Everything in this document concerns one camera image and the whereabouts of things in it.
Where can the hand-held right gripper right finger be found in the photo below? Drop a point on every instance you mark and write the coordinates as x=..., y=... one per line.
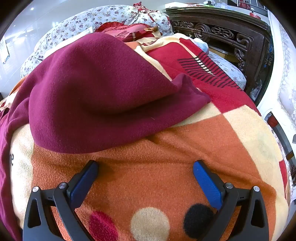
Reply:
x=208, y=185

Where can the maroon fleece garment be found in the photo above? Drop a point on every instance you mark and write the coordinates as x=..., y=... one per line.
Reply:
x=92, y=92

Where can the white ornate furniture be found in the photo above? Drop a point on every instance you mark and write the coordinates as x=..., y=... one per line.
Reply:
x=284, y=69

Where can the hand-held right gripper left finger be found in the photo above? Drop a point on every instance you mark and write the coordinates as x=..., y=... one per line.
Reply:
x=82, y=185

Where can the wall calendar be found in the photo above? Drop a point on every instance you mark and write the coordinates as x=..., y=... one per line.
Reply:
x=4, y=52

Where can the white pillow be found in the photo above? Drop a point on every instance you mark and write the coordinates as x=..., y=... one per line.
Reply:
x=87, y=30

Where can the floral mattress cover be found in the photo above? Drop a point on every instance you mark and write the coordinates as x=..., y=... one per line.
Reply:
x=226, y=67

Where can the dark carved wooden cabinet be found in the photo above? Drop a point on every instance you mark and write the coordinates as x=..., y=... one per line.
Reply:
x=219, y=30

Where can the floral upholstered headboard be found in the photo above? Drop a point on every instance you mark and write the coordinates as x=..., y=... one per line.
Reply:
x=69, y=25

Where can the printed checkered rose blanket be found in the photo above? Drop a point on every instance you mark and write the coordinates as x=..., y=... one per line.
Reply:
x=161, y=162

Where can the light blue cloth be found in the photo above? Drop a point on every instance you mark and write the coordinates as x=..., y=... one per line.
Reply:
x=201, y=44

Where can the red ruffled pillow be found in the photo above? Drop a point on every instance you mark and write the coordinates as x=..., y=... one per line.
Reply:
x=129, y=31

